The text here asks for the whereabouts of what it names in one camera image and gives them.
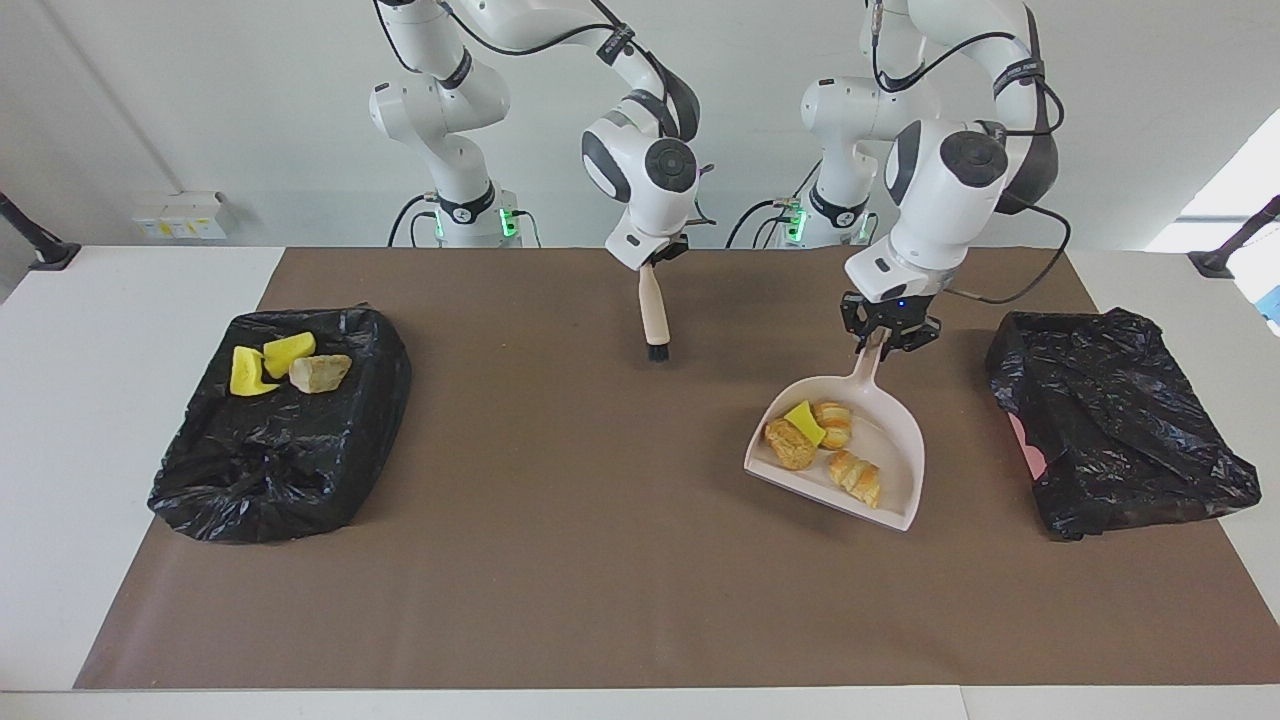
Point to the beige plastic dustpan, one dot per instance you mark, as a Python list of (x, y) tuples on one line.
[(895, 450)]

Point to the beige brush black bristles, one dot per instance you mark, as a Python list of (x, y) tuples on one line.
[(654, 310)]

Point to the yellow sponge piece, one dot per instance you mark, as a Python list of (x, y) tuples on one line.
[(243, 375), (804, 420), (290, 350)]

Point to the black bag pink bin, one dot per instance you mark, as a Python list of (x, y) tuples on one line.
[(1120, 430)]

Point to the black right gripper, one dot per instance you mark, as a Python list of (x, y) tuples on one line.
[(670, 250)]

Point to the brown oval sponge piece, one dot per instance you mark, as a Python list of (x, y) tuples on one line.
[(788, 447)]

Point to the beige sponge chunk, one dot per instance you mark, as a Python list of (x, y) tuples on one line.
[(858, 478), (320, 373), (835, 425)]

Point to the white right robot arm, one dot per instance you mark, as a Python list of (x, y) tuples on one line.
[(640, 170)]

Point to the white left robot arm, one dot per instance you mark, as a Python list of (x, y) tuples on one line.
[(940, 200)]

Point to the brown table mat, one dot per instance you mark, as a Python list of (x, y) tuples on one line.
[(600, 620)]

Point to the white wall socket box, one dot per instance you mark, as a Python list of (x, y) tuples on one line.
[(180, 215)]

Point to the black camera stand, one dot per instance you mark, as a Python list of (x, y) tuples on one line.
[(1215, 262), (50, 255)]

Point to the blue white box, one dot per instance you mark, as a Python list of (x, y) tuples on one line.
[(1272, 305)]

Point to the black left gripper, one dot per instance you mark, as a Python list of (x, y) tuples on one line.
[(895, 310)]

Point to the black bag lined bin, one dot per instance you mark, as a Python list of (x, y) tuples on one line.
[(280, 470)]

